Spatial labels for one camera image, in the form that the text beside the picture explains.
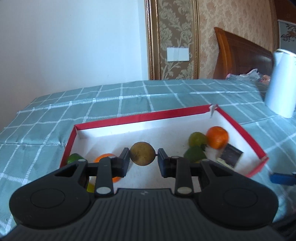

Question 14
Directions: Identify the large orange tangerine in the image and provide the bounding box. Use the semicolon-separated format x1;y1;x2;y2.
93;153;122;183

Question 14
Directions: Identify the brown round longan fruit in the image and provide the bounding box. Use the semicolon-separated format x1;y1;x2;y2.
130;142;156;166

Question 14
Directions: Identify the dark green avocado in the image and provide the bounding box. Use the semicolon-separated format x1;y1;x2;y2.
86;182;95;193

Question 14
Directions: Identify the green plaid bed sheet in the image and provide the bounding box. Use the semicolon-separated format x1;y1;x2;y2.
1;79;295;235

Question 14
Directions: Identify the small orange tangerine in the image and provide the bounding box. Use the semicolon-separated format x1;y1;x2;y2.
206;126;229;150

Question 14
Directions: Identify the small green tomato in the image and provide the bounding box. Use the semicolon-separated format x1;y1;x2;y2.
188;132;207;151

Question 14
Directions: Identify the red white shallow box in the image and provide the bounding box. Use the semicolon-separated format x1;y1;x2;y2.
61;105;268;177

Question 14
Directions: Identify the pink floral pillow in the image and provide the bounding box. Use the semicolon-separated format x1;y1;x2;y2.
225;68;271;85

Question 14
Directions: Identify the brown wooden headboard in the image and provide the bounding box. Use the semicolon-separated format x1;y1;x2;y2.
213;27;274;79

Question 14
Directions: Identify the gold framed wallpaper panel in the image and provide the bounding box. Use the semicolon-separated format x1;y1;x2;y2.
144;1;200;80

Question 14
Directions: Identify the white wall switch plate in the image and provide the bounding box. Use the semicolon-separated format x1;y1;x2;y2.
166;47;190;62

